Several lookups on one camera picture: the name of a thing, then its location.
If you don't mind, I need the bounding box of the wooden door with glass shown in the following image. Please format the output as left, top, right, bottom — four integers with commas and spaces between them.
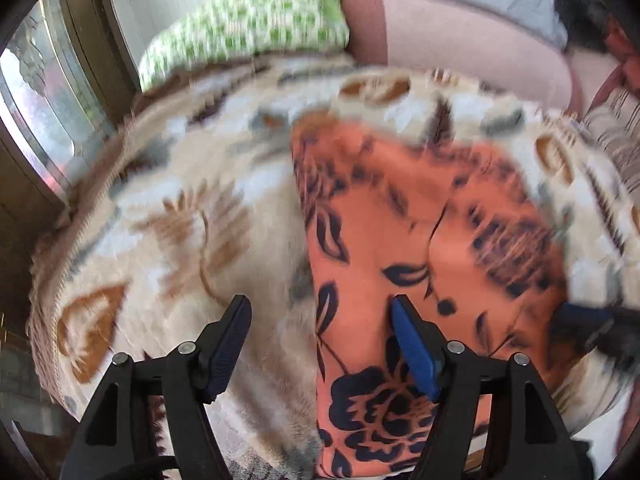
1, 0, 139, 479

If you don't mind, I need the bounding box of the green white checkered pillow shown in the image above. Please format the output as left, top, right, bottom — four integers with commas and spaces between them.
138, 0, 350, 91

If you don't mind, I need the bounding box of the beige leaf-print blanket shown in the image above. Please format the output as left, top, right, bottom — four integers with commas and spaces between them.
28, 56, 639, 479

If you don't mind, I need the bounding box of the pink bolster pillow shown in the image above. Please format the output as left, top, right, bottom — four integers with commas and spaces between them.
340, 0, 584, 116

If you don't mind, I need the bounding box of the striped beige pillow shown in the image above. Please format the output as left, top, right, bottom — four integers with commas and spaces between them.
582, 87, 640, 206

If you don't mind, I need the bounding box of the orange floral garment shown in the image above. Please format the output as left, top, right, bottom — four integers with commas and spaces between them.
292, 112, 570, 478

